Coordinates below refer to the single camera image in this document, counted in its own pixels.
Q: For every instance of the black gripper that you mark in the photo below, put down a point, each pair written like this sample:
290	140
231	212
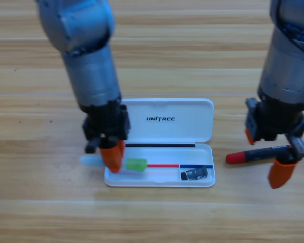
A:
276	121
106	121

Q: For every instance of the red and black marker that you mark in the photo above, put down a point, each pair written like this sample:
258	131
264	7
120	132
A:
243	156

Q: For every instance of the green-capped white highlighter pen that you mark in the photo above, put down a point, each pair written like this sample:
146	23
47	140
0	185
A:
136	165

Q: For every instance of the white Unitree pencil case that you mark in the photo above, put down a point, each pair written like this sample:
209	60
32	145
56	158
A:
172	131

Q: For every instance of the black eraser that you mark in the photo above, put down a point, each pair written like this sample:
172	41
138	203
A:
193	173

